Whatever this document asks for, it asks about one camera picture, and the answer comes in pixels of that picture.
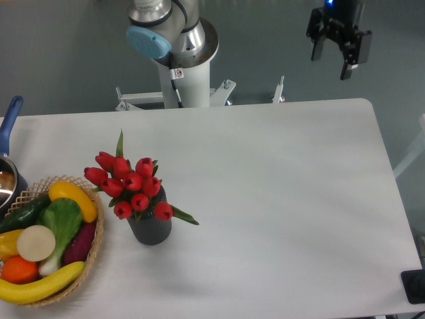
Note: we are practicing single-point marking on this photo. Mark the woven wicker basket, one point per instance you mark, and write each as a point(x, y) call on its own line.
point(41, 188)

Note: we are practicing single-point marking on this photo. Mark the black device at table edge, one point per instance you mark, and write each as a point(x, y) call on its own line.
point(413, 283)

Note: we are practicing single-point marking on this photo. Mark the blue handled saucepan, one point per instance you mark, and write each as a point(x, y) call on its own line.
point(12, 182)

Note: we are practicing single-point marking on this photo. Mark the red tulip bouquet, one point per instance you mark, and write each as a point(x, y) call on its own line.
point(133, 191)

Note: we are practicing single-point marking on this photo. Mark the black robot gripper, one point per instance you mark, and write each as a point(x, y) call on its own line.
point(338, 21)

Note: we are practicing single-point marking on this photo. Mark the green cucumber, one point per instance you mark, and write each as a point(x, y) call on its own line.
point(26, 215)

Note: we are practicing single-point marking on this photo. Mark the yellow bell pepper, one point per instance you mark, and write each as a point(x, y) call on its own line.
point(8, 244)

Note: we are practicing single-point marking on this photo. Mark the purple sweet potato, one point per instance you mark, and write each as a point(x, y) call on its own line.
point(80, 246)

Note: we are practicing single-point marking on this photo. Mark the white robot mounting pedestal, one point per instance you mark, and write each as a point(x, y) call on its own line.
point(181, 88)

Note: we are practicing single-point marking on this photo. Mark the orange fruit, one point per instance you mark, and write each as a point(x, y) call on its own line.
point(18, 270)

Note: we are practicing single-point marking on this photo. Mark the yellow banana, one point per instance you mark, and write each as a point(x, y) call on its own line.
point(43, 288)

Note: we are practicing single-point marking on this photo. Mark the green bok choy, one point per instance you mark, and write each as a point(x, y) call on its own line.
point(63, 217)

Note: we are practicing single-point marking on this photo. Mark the beige round radish slice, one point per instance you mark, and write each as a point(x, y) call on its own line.
point(36, 243)

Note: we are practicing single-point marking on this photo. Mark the dark grey ribbed vase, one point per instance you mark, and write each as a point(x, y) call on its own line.
point(148, 229)

